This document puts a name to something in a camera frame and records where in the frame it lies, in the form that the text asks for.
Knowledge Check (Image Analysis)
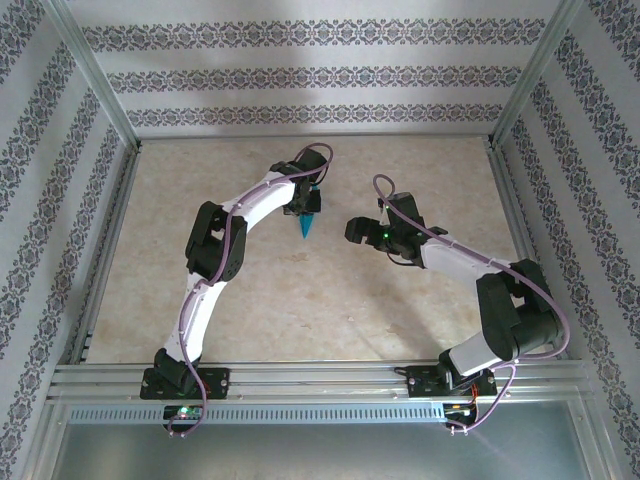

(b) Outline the grey metal base panel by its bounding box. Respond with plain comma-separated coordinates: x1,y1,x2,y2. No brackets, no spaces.
49,422,594,480

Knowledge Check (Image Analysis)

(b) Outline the controller board with green light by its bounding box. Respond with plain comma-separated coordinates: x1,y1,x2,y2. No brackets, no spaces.
163,404,207,422

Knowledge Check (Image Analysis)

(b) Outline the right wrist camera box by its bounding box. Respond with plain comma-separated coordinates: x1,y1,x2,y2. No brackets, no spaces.
382,192,420,227

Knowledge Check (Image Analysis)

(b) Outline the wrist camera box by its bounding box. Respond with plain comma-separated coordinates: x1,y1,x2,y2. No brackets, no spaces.
382,192,420,227
294,148,326,174

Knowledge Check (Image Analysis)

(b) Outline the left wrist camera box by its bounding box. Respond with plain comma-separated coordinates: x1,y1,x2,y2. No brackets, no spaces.
294,148,326,174

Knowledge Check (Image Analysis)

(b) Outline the aluminium rear frame rail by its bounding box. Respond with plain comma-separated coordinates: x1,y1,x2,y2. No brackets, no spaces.
135,130,496,145

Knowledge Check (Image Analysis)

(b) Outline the aluminium side frame rail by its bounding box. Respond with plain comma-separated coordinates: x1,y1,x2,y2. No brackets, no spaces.
69,144,142,365
485,142,559,359

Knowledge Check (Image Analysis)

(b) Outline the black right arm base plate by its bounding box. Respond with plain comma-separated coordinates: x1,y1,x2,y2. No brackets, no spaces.
405,363,499,400

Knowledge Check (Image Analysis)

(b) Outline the grey slotted cable duct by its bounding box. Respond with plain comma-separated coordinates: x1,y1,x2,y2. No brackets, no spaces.
67,403,446,424

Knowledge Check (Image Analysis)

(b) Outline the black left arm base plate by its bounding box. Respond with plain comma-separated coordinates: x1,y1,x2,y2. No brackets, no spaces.
141,367,232,401

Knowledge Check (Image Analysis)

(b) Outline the aluminium frame post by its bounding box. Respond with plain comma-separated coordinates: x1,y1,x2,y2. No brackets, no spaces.
47,0,140,147
491,0,585,147

